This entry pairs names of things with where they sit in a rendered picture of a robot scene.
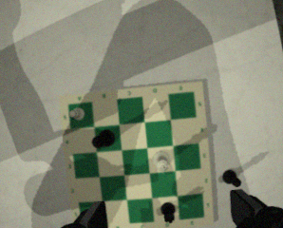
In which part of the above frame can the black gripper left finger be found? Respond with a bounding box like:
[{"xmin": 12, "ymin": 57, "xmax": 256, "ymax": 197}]
[{"xmin": 61, "ymin": 201, "xmax": 108, "ymax": 228}]

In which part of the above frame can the green and cream chessboard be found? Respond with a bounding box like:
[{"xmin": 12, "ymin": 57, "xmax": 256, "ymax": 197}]
[{"xmin": 59, "ymin": 82, "xmax": 214, "ymax": 228}]

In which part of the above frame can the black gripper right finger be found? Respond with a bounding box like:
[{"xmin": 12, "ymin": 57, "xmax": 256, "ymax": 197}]
[{"xmin": 230, "ymin": 189, "xmax": 283, "ymax": 228}]

